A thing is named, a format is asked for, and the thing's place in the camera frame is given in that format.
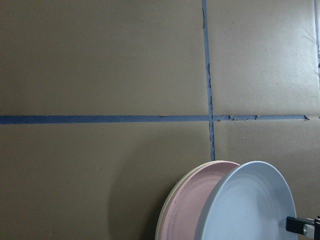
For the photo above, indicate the cream plate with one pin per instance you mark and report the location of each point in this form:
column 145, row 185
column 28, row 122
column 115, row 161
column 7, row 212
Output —
column 170, row 197

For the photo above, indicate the blue plate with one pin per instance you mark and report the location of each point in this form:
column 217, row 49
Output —
column 252, row 202

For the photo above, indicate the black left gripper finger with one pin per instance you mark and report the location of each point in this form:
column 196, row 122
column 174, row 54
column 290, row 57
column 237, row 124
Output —
column 303, row 226

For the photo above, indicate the pink plate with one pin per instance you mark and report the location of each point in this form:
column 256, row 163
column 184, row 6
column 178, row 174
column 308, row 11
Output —
column 185, row 205

